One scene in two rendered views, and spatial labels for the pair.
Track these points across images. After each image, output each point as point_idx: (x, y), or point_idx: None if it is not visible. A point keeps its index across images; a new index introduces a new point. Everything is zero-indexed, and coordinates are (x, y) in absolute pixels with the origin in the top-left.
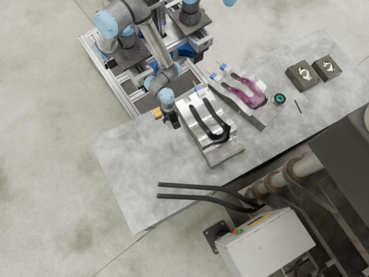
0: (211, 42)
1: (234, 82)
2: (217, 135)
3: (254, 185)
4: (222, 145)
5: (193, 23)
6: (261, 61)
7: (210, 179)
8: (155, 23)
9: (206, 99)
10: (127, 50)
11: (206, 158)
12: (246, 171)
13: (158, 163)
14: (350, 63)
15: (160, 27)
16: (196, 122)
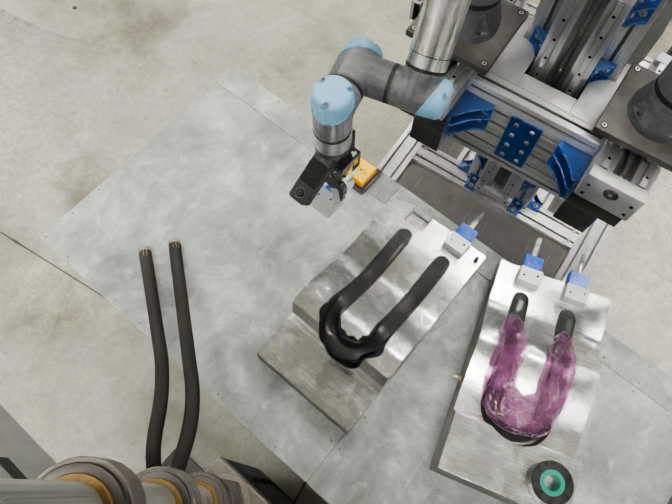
0: (628, 211)
1: (542, 328)
2: (340, 327)
3: (202, 475)
4: (329, 359)
5: (643, 128)
6: (668, 393)
7: (227, 367)
8: (579, 40)
9: (445, 268)
10: None
11: (275, 331)
12: (286, 464)
13: (229, 225)
14: None
15: (581, 63)
16: (363, 265)
